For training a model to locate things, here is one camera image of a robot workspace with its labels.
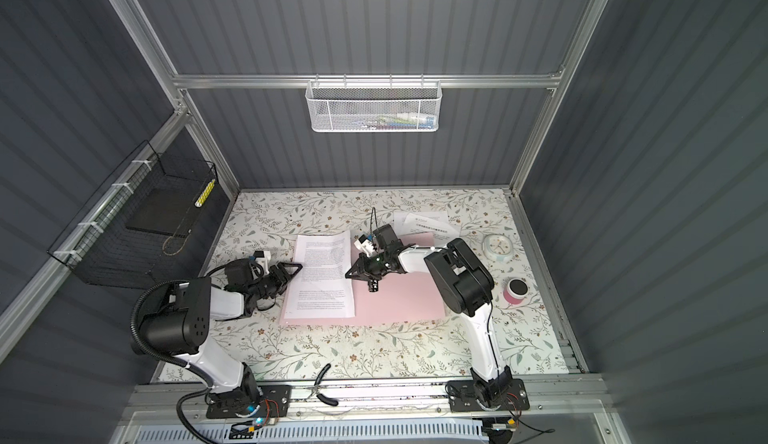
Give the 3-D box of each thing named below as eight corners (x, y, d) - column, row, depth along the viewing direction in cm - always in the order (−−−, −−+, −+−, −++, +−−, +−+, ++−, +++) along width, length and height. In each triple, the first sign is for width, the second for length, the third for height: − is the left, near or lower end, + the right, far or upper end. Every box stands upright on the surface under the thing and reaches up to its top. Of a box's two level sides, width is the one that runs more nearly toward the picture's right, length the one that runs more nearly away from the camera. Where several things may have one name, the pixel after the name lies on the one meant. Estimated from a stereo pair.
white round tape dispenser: (485, 261, 102) (487, 256, 99) (480, 238, 108) (482, 233, 105) (513, 261, 102) (516, 256, 99) (506, 238, 108) (509, 233, 105)
